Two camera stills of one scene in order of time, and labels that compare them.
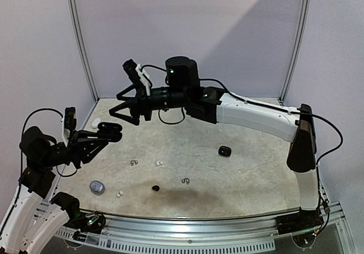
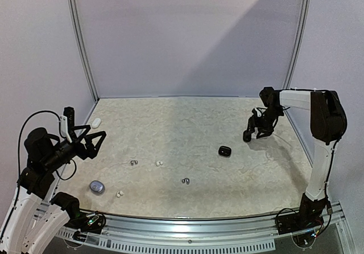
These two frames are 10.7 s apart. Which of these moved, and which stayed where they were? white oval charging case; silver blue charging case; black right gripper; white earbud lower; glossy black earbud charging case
Moved: black right gripper
Stayed: white earbud lower; glossy black earbud charging case; white oval charging case; silver blue charging case
